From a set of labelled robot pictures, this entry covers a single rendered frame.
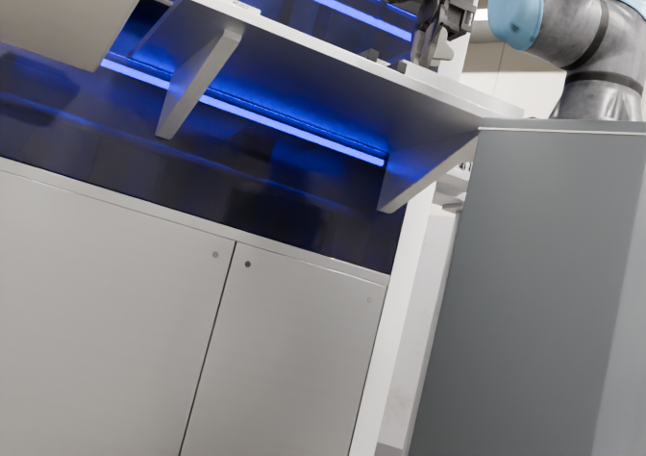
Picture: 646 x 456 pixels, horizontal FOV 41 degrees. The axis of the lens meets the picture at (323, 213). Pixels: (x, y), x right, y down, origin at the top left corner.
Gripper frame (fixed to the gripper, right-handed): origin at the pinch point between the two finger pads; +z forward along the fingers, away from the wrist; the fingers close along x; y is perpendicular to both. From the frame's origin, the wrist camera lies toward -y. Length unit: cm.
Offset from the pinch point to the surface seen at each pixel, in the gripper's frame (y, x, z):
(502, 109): 15.4, -6.1, 3.7
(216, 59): -34.9, 3.2, 11.1
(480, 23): 147, 242, -136
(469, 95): 8.3, -6.0, 3.7
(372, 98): -5.9, 2.8, 7.7
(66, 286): -44, 31, 53
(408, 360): 162, 261, 42
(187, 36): -39.8, 7.4, 7.8
